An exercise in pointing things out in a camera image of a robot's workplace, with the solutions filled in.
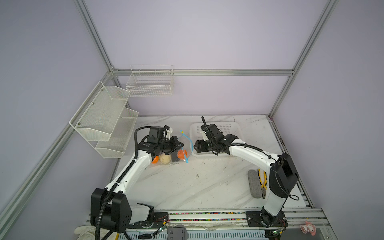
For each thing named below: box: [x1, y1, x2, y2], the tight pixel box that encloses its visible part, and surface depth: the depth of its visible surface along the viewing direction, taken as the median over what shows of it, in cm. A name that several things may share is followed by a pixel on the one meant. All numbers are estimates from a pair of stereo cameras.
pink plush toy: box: [300, 220, 317, 236], surface depth 71 cm
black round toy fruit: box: [172, 151, 179, 162], surface depth 92 cm
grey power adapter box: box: [167, 224, 188, 240], surface depth 71 cm
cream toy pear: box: [159, 153, 172, 165], surface depth 92 cm
